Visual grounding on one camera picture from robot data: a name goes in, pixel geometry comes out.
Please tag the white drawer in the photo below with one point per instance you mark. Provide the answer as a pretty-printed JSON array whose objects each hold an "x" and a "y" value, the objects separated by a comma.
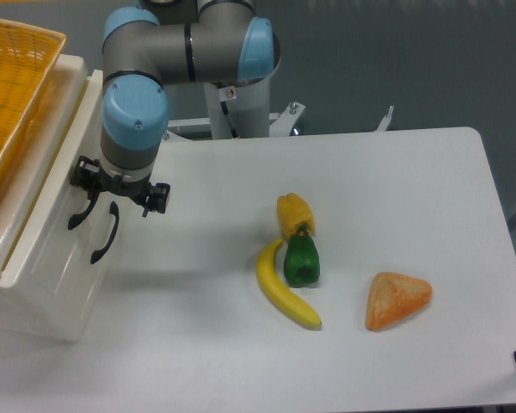
[
  {"x": 36, "y": 263},
  {"x": 76, "y": 291}
]

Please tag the white drawer cabinet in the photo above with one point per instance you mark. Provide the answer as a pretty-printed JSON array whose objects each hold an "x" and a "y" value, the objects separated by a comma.
[{"x": 46, "y": 134}]

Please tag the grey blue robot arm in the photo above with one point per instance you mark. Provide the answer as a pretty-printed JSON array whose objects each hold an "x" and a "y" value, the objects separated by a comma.
[{"x": 146, "y": 47}]

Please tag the black drawer handle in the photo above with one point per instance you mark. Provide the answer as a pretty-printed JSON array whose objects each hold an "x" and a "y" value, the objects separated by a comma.
[
  {"x": 113, "y": 227},
  {"x": 77, "y": 218}
]

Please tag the yellow banana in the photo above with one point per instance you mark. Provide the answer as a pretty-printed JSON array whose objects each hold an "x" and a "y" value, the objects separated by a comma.
[{"x": 279, "y": 294}]

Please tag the yellow bell pepper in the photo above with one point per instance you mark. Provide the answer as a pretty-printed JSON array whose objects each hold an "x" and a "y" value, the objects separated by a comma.
[{"x": 294, "y": 216}]

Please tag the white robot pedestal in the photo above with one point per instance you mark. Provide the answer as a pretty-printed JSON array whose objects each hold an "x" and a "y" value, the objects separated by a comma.
[{"x": 311, "y": 86}]

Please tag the green bell pepper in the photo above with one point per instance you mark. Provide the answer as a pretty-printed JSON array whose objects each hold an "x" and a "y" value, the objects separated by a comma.
[{"x": 301, "y": 263}]

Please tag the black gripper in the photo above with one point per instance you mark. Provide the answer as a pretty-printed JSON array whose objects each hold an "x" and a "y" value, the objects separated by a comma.
[{"x": 95, "y": 176}]

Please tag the black top drawer handle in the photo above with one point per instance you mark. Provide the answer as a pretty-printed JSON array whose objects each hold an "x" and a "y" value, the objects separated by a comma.
[{"x": 77, "y": 218}]

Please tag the yellow plastic basket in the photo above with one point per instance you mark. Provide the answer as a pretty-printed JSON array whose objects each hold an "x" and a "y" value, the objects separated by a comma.
[{"x": 27, "y": 56}]

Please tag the black bottom drawer handle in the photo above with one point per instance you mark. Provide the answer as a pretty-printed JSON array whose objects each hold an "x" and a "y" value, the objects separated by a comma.
[{"x": 113, "y": 227}]

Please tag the orange triangular bread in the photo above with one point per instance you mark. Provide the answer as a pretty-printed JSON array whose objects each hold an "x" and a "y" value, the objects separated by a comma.
[{"x": 393, "y": 297}]

